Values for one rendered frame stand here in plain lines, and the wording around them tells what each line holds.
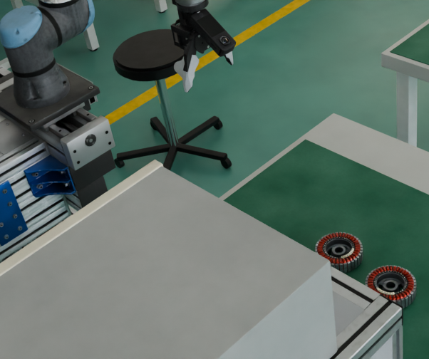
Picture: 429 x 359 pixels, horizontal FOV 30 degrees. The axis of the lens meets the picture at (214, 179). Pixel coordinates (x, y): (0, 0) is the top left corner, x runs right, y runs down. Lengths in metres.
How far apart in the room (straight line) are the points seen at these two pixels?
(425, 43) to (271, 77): 1.46
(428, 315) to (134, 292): 0.85
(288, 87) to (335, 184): 1.84
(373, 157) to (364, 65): 1.86
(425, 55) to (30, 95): 1.26
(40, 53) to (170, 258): 1.04
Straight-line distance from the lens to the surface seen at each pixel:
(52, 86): 2.14
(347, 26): 4.42
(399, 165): 2.20
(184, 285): 1.13
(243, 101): 3.88
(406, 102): 2.77
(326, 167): 2.20
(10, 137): 2.24
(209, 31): 1.76
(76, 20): 2.16
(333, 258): 1.88
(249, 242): 1.17
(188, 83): 1.82
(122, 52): 3.32
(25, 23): 2.08
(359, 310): 1.34
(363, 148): 2.26
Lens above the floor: 2.12
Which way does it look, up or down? 38 degrees down
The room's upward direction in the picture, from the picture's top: 11 degrees counter-clockwise
